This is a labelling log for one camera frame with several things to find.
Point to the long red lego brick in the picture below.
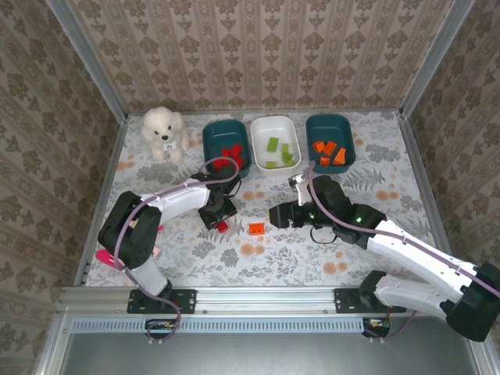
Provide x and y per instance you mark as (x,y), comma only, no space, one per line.
(223,227)

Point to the small red lego brick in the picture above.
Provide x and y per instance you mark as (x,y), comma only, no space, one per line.
(226,152)

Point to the orange wedge lego brick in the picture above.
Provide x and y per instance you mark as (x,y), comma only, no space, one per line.
(340,157)

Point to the long green lego brick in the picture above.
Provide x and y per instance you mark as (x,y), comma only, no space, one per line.
(272,143)

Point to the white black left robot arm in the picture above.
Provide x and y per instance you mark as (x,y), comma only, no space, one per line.
(176,199)

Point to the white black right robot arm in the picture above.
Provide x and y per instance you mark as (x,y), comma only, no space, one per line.
(410,250)

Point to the floral table cover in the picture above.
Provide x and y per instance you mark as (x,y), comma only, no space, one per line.
(234,269)

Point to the teal bin with red bricks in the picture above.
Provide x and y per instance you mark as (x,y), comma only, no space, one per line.
(224,133)

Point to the teal bin with orange bricks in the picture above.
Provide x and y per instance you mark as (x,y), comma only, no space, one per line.
(332,129)

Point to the white plastic bin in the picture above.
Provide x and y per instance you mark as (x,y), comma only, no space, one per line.
(269,127)

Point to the white plush bear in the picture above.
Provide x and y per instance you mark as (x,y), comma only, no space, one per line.
(160,125)

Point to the pink striped plush doll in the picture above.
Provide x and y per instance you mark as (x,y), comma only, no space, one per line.
(105,258)

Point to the aluminium front rail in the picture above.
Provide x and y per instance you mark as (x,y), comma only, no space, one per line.
(254,298)

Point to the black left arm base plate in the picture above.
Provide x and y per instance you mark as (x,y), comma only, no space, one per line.
(187,301)

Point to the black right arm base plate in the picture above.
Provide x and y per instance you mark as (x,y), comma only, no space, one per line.
(343,301)

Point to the aluminium side rail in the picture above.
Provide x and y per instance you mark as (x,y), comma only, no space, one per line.
(99,187)
(418,164)

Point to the aluminium back rail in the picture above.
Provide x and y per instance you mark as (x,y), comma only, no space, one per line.
(351,110)

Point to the aluminium corner post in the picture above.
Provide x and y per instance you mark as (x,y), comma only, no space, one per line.
(90,62)
(437,58)

